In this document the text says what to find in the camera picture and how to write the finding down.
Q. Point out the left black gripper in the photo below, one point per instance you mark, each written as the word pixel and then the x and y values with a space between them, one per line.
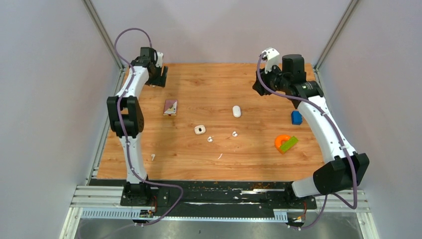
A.
pixel 161 81

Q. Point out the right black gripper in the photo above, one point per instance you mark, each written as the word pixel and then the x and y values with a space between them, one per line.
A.
pixel 260 88

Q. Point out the white gold earbud case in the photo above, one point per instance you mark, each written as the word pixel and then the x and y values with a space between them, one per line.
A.
pixel 199 129

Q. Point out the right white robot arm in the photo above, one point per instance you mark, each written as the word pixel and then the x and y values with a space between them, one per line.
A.
pixel 344 167

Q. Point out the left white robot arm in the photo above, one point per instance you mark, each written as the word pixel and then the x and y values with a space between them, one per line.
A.
pixel 127 121

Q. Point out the white oval earbud case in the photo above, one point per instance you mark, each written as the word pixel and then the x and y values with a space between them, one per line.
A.
pixel 236 111

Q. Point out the playing card box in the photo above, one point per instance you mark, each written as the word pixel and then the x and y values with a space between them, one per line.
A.
pixel 170 108

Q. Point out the blue object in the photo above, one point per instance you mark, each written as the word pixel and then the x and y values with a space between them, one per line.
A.
pixel 296 118

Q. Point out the green building block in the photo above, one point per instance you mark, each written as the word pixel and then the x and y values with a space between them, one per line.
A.
pixel 288 144

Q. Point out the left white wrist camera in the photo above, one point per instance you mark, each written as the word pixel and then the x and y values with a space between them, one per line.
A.
pixel 159 60

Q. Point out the orange ring toy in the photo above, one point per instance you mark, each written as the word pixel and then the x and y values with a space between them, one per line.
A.
pixel 279 139

